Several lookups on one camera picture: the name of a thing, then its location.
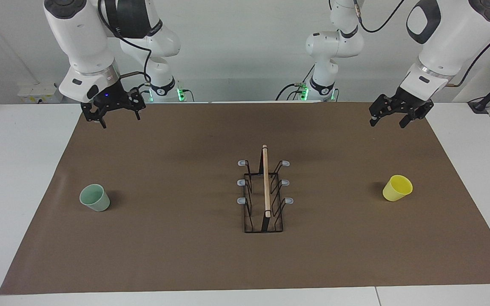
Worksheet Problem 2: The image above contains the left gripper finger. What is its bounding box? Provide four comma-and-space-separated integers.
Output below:
369, 94, 394, 127
399, 106, 428, 129

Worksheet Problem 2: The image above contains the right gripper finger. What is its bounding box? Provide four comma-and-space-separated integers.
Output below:
128, 87, 145, 120
81, 102, 107, 129

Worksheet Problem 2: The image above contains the yellow plastic cup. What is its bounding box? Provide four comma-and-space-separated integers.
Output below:
382, 175, 413, 202

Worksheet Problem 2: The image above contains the pale green plastic cup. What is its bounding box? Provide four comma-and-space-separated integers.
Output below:
79, 184, 111, 212

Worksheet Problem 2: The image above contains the white power strip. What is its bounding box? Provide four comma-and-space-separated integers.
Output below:
17, 83, 63, 104

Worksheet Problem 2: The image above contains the brown table mat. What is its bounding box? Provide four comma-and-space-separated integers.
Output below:
0, 102, 490, 295

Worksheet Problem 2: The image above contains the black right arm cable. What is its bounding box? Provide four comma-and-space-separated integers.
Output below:
97, 0, 152, 83

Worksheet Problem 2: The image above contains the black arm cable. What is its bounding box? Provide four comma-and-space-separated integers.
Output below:
353, 0, 490, 88
97, 0, 152, 83

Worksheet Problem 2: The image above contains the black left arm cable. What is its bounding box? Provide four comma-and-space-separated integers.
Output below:
353, 0, 490, 88

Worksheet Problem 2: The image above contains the black base cable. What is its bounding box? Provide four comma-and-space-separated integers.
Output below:
276, 64, 316, 101

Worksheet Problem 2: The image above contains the black wire cup rack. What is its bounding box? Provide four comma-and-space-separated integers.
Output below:
237, 144, 294, 234

